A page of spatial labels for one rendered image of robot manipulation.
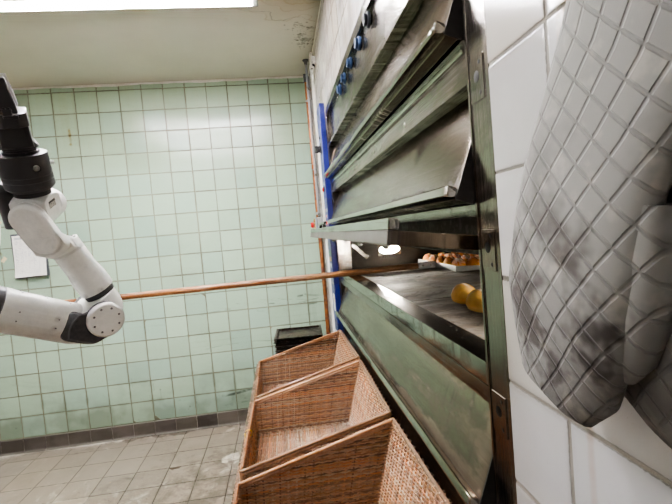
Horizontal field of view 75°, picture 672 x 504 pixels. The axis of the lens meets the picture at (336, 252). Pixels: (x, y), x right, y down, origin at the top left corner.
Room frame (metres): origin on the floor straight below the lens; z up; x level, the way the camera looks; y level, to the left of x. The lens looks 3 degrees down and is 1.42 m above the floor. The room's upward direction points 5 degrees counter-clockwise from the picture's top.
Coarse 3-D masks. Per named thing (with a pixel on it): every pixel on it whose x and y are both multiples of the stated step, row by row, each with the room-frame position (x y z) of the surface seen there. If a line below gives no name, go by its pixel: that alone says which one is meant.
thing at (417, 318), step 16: (368, 288) 1.68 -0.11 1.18; (384, 288) 1.63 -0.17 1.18; (384, 304) 1.41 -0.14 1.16; (400, 304) 1.28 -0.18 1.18; (400, 320) 1.23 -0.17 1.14; (416, 320) 1.07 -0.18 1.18; (432, 320) 1.04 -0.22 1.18; (432, 336) 0.96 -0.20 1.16; (448, 336) 0.88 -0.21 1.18; (464, 336) 0.87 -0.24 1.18; (448, 352) 0.87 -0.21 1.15; (464, 352) 0.79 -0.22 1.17; (480, 352) 0.76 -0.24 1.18; (480, 368) 0.73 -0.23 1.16
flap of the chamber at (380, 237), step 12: (348, 240) 1.08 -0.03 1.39; (360, 240) 0.92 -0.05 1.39; (372, 240) 0.80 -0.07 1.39; (384, 240) 0.71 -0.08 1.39; (396, 240) 0.69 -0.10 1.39; (408, 240) 0.70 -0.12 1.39; (420, 240) 0.70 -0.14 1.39; (432, 240) 0.70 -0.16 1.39; (444, 240) 0.70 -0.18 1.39; (456, 240) 0.71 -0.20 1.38; (468, 240) 0.71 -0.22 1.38
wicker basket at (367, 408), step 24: (360, 360) 1.83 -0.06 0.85; (312, 384) 1.81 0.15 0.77; (336, 384) 1.83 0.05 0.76; (360, 384) 1.75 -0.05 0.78; (288, 408) 1.80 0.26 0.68; (336, 408) 1.83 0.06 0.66; (360, 408) 1.68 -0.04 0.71; (384, 408) 1.35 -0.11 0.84; (264, 432) 1.79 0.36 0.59; (288, 432) 1.79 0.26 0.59; (312, 432) 1.77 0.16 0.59; (336, 432) 1.28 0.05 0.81; (264, 456) 1.60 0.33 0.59; (288, 456) 1.27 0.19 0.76; (360, 456) 1.54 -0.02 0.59; (240, 480) 1.25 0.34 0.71
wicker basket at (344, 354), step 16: (288, 352) 2.38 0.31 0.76; (304, 352) 2.40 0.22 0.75; (320, 352) 2.41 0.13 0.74; (336, 352) 2.40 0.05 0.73; (352, 352) 2.03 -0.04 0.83; (272, 368) 2.38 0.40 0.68; (288, 368) 2.39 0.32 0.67; (304, 368) 2.40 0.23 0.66; (320, 368) 2.41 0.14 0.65; (256, 384) 1.99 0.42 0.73; (272, 384) 2.37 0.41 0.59; (288, 384) 1.85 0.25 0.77; (320, 384) 1.87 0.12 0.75; (336, 400) 2.08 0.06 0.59
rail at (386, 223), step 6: (360, 222) 0.94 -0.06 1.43; (366, 222) 0.87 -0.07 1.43; (372, 222) 0.81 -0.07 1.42; (378, 222) 0.76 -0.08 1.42; (384, 222) 0.72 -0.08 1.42; (390, 222) 0.69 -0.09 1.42; (396, 222) 0.69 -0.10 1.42; (318, 228) 1.98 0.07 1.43; (324, 228) 1.70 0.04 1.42; (330, 228) 1.49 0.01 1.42; (336, 228) 1.33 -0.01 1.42; (342, 228) 1.20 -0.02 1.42; (348, 228) 1.09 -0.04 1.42; (354, 228) 1.00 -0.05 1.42; (360, 228) 0.93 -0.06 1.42; (366, 228) 0.86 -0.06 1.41; (372, 228) 0.81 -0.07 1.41; (378, 228) 0.76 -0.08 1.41; (384, 228) 0.72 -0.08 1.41; (390, 228) 0.69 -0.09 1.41; (396, 228) 0.69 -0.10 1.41
